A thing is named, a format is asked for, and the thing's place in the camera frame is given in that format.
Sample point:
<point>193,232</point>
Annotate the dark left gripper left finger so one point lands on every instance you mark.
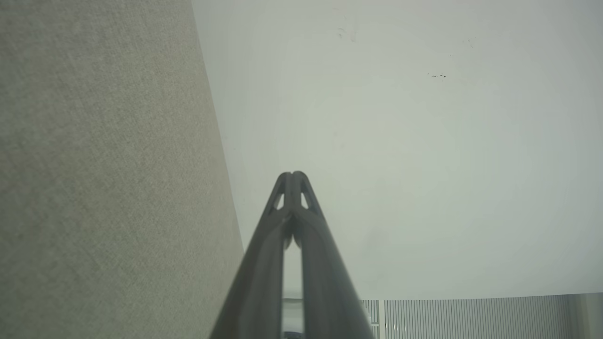
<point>261,273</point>

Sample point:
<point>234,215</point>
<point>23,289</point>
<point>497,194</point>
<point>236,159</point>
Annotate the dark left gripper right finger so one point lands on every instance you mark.
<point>325,282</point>

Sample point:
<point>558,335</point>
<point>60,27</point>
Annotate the white ribbed panel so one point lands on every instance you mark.
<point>471,320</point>

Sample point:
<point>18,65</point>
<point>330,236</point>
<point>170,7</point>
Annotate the grey fabric sofa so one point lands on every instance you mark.
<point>103,179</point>

